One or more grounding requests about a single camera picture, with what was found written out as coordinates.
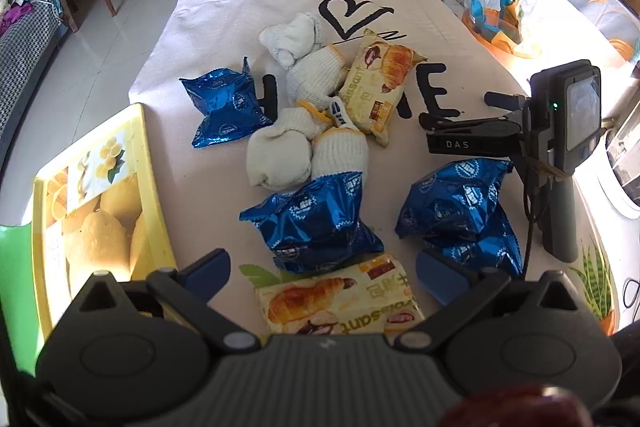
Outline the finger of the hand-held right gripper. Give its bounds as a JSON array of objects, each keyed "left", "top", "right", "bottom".
[
  {"left": 484, "top": 92, "right": 527, "bottom": 112},
  {"left": 419, "top": 113, "right": 523, "bottom": 155}
]

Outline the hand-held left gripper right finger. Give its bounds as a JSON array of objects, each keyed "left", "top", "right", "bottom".
[{"left": 397, "top": 249, "right": 581, "bottom": 353}]

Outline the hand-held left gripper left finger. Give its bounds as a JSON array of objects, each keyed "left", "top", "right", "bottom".
[{"left": 72, "top": 249, "right": 261, "bottom": 353}]

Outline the blue snack packet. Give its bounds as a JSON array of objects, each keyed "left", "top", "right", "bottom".
[
  {"left": 239, "top": 171, "right": 386, "bottom": 276},
  {"left": 179, "top": 57, "right": 274, "bottom": 150},
  {"left": 395, "top": 158, "right": 515, "bottom": 242},
  {"left": 421, "top": 207, "right": 524, "bottom": 279}
]

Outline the yellow croissant packet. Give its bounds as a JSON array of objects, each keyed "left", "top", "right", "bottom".
[
  {"left": 255, "top": 253, "right": 427, "bottom": 336},
  {"left": 344, "top": 28, "right": 428, "bottom": 148}
]

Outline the yellow lemon print tray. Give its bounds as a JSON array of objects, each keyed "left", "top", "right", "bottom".
[{"left": 32, "top": 103, "right": 178, "bottom": 338}]

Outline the white knit glove bundle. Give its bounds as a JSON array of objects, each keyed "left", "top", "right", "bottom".
[
  {"left": 311, "top": 128, "right": 369, "bottom": 188},
  {"left": 246, "top": 102, "right": 332, "bottom": 191},
  {"left": 259, "top": 13, "right": 347, "bottom": 108}
]

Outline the small blue white packet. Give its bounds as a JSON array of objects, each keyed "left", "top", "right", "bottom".
[{"left": 330, "top": 96, "right": 359, "bottom": 131}]

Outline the white round appliance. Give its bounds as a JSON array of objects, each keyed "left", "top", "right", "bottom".
[{"left": 599, "top": 107, "right": 640, "bottom": 221}]

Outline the clear printed plastic bag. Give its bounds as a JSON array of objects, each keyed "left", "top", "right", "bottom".
[{"left": 454, "top": 0, "right": 531, "bottom": 45}]

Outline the dark red blurred object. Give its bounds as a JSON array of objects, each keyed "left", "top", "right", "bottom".
[{"left": 439, "top": 383, "right": 592, "bottom": 427}]

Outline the green plastic stool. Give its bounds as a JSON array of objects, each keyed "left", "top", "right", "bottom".
[{"left": 0, "top": 222, "right": 40, "bottom": 360}]

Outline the white printed cloth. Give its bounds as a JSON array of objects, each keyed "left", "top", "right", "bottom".
[{"left": 129, "top": 0, "right": 576, "bottom": 338}]

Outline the houndstooth sofa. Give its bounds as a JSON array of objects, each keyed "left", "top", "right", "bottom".
[{"left": 0, "top": 0, "right": 69, "bottom": 162}]

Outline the purple cloth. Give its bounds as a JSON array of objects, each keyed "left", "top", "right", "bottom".
[{"left": 0, "top": 2, "right": 34, "bottom": 36}]

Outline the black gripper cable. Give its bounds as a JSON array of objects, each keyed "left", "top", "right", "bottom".
[{"left": 520, "top": 154, "right": 541, "bottom": 279}]

